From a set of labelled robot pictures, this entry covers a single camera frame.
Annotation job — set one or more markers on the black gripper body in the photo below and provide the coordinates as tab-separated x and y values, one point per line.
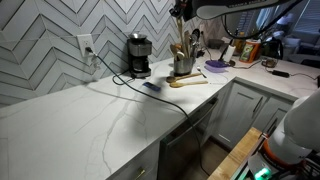
187	8

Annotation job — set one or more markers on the small orange-brown wooden spoon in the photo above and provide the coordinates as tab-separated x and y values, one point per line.
179	47

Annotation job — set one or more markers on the wooden spoon in holder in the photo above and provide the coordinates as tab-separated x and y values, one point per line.
172	49

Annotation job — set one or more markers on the metal utensil holder cup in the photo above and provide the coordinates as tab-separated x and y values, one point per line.
183	67

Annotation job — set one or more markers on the small metal spoon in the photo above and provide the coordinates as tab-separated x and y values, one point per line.
201	71

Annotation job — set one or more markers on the paper towel roll holder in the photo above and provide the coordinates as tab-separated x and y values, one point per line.
229	53

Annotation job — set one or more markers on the black ladle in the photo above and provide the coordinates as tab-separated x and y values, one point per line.
196	34

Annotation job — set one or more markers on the tall flat wooden spatula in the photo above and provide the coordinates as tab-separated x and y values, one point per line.
187	41

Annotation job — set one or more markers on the pale plastic spatula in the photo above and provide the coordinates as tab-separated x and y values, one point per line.
180	55

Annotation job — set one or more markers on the grey bowl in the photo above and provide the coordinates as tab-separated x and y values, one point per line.
216	43

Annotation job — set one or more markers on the black steel coffee maker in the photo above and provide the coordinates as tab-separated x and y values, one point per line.
139	50

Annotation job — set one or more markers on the purple lidded container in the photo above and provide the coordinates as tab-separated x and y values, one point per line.
216	65

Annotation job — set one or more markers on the orange and green canister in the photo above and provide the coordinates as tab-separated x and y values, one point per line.
249	50

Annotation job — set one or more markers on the blue rectangular packet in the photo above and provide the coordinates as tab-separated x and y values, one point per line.
152	86

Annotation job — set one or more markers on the black kettle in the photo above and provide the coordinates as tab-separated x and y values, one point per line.
272	48

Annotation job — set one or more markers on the brown round object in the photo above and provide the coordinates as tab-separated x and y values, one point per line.
269	62

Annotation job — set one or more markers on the wide grey cabinet door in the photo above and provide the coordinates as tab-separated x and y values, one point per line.
238	110

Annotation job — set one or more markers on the black power adapter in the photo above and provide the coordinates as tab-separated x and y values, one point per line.
280	73

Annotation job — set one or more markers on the black dishwasher front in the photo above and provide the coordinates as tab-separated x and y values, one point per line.
181	146

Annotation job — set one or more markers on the narrow grey cabinet door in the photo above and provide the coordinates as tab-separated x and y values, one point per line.
273	113

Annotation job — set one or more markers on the wooden board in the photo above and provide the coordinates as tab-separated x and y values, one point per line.
233	160

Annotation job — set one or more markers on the small white wall outlet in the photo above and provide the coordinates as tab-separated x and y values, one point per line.
201	28

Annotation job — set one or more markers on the small black object by wall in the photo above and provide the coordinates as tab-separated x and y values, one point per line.
200	53

